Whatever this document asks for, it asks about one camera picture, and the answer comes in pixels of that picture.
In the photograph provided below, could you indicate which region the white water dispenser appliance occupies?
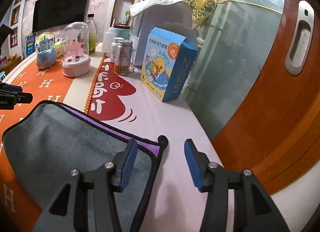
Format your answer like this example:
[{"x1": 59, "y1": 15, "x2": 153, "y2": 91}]
[{"x1": 130, "y1": 7, "x2": 194, "y2": 68}]

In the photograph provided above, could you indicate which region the silver orange can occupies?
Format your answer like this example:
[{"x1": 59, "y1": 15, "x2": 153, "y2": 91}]
[{"x1": 114, "y1": 39, "x2": 133, "y2": 76}]

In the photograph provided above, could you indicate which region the silver recessed door handle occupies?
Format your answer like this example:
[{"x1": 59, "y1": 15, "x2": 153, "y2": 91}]
[{"x1": 285, "y1": 0, "x2": 315, "y2": 76}]

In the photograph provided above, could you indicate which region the red white cartoon mat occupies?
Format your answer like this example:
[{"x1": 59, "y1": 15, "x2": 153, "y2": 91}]
[{"x1": 84, "y1": 53, "x2": 137, "y2": 123}]

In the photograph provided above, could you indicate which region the green small item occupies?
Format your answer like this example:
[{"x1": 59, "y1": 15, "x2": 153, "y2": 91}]
[{"x1": 53, "y1": 41, "x2": 63, "y2": 58}]

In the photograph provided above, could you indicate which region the blue framed sign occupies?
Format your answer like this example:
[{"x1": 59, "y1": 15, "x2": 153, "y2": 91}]
[{"x1": 24, "y1": 33, "x2": 36, "y2": 57}]

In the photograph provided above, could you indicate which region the white wall shelf unit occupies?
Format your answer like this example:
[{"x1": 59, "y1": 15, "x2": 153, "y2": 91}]
[{"x1": 8, "y1": 0, "x2": 25, "y2": 54}]

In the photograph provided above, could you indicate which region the white translucent jar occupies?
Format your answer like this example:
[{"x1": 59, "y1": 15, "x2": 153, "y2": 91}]
[{"x1": 102, "y1": 27, "x2": 117, "y2": 53}]

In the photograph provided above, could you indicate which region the gold ornament on glass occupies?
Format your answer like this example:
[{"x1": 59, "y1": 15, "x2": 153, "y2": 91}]
[{"x1": 185, "y1": 0, "x2": 283, "y2": 30}]

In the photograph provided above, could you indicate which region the pink glass dome ornament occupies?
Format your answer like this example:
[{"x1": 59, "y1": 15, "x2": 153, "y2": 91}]
[{"x1": 62, "y1": 22, "x2": 91, "y2": 78}]

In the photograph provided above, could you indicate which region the black wall television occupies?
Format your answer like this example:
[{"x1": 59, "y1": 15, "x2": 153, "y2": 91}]
[{"x1": 32, "y1": 0, "x2": 87, "y2": 33}]

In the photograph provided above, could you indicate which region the teal lidded container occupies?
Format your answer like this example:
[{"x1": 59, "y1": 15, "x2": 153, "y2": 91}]
[{"x1": 114, "y1": 23, "x2": 130, "y2": 39}]

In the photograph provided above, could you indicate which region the blue yellow duck box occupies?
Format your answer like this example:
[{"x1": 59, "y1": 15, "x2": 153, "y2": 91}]
[{"x1": 140, "y1": 29, "x2": 198, "y2": 102}]

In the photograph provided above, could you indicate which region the pink tablecloth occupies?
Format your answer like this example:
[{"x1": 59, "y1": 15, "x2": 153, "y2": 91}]
[{"x1": 2, "y1": 41, "x2": 235, "y2": 232}]

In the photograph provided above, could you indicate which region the purple grey microfiber towel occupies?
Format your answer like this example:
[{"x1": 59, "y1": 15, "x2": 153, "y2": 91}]
[{"x1": 2, "y1": 101, "x2": 168, "y2": 231}]

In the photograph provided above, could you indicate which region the blue round stool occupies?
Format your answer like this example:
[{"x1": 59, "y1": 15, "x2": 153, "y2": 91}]
[{"x1": 0, "y1": 71, "x2": 6, "y2": 81}]

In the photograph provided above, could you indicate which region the clear glass bottle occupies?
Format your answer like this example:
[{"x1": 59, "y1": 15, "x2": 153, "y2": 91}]
[{"x1": 87, "y1": 13, "x2": 97, "y2": 55}]

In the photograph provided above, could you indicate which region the orange H pattern table runner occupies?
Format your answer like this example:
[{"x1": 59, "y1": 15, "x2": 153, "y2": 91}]
[{"x1": 1, "y1": 56, "x2": 73, "y2": 231}]

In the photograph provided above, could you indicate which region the blue castle snow globe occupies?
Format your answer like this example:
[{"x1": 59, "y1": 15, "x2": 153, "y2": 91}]
[{"x1": 35, "y1": 32, "x2": 57, "y2": 70}]

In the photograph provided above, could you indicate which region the white pill bottle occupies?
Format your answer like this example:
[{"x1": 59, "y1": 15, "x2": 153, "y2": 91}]
[{"x1": 110, "y1": 37, "x2": 124, "y2": 64}]

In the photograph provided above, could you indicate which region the wooden sliding glass door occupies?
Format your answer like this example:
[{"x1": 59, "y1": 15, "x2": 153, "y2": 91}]
[{"x1": 185, "y1": 0, "x2": 319, "y2": 194}]

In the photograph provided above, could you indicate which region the white cloth cover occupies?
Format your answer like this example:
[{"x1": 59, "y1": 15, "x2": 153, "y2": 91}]
[{"x1": 129, "y1": 0, "x2": 193, "y2": 28}]

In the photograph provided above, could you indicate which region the wooden tv cabinet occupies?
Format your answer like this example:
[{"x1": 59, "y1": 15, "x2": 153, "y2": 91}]
[{"x1": 0, "y1": 56, "x2": 22, "y2": 75}]

